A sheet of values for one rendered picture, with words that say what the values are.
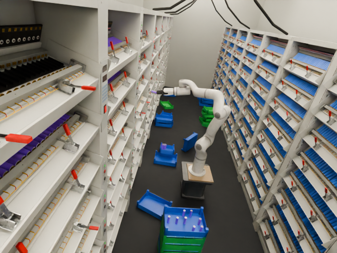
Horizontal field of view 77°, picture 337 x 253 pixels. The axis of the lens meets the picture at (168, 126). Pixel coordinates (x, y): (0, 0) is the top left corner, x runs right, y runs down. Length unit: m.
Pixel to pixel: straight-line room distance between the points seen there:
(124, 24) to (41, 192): 1.11
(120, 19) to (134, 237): 1.71
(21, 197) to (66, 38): 0.49
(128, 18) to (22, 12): 0.77
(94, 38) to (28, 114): 0.36
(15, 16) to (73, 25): 0.15
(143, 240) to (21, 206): 1.58
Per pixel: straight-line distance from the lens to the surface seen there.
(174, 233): 1.62
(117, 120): 1.31
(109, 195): 1.36
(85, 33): 0.78
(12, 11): 0.77
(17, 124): 0.49
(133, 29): 1.45
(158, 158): 2.91
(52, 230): 0.77
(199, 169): 2.28
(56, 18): 0.81
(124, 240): 2.07
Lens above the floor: 1.73
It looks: 27 degrees down
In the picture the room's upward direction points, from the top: 9 degrees clockwise
